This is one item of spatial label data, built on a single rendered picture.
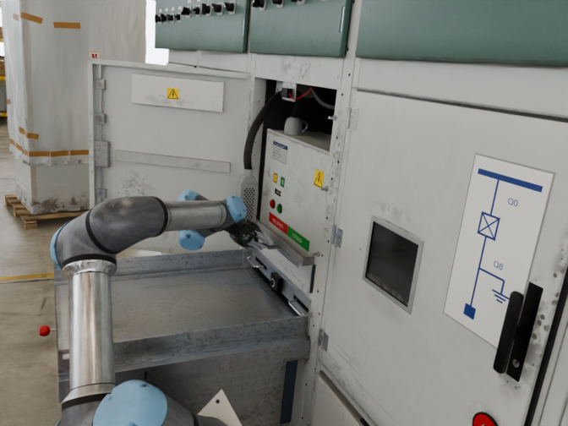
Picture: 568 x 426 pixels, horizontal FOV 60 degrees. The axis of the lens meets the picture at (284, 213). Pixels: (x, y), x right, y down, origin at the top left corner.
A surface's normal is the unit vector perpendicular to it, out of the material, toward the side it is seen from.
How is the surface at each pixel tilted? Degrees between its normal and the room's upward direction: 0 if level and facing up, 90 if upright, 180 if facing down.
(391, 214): 90
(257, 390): 90
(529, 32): 90
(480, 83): 90
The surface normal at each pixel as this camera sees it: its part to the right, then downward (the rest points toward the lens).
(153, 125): -0.09, 0.27
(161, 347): 0.42, 0.29
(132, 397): -0.45, -0.69
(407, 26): -0.90, 0.04
